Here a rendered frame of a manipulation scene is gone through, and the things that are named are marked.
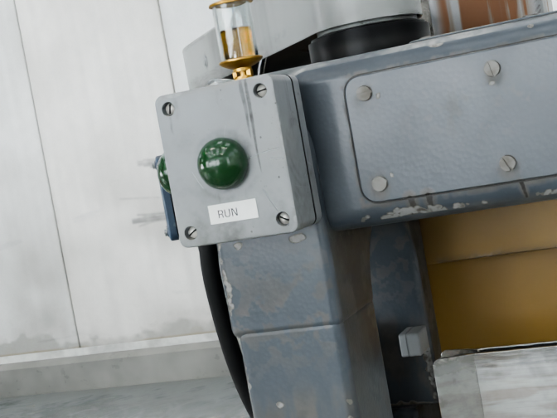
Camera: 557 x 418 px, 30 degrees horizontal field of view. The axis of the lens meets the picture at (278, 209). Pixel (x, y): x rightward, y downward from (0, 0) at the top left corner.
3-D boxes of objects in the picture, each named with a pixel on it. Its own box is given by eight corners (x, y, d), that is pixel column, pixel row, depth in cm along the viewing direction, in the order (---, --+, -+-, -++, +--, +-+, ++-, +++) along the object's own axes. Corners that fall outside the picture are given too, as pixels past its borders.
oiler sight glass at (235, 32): (215, 62, 67) (205, 7, 66) (230, 63, 69) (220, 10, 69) (250, 54, 66) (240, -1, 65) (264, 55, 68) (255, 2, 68)
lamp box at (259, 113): (180, 249, 61) (152, 97, 60) (211, 238, 65) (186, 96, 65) (299, 231, 58) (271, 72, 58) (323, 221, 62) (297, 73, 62)
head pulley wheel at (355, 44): (297, 76, 74) (290, 41, 74) (334, 77, 82) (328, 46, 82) (419, 51, 71) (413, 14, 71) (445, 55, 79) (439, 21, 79)
